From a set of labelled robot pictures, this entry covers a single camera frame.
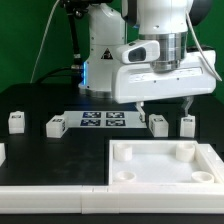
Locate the white square tabletop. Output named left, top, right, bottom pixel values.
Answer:
left=109, top=140, right=224, bottom=185

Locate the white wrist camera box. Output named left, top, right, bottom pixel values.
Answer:
left=116, top=40, right=160, bottom=64

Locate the white sheet with AprilTags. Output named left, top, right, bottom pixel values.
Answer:
left=64, top=111, right=146, bottom=129

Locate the black cable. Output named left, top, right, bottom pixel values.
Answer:
left=34, top=66, right=84, bottom=84

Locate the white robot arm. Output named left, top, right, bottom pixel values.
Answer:
left=60, top=0, right=218, bottom=110

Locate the white cable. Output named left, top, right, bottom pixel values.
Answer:
left=29, top=0, right=63, bottom=84

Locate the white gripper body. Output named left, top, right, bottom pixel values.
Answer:
left=112, top=52, right=216, bottom=104

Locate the white U-shaped obstacle fence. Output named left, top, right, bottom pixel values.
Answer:
left=0, top=142, right=224, bottom=215

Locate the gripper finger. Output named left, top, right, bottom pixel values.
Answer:
left=135, top=102, right=146, bottom=123
left=182, top=96, right=194, bottom=116

